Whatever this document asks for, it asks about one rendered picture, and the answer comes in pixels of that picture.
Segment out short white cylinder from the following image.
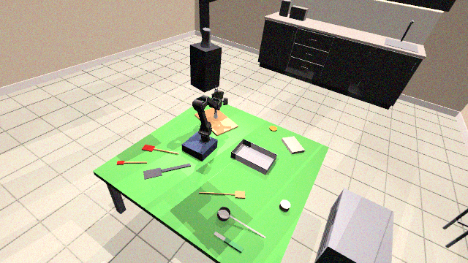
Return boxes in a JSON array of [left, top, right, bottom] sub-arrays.
[[279, 199, 290, 212]]

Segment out red spatula with wooden handle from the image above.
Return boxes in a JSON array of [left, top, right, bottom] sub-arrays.
[[142, 145, 179, 154]]

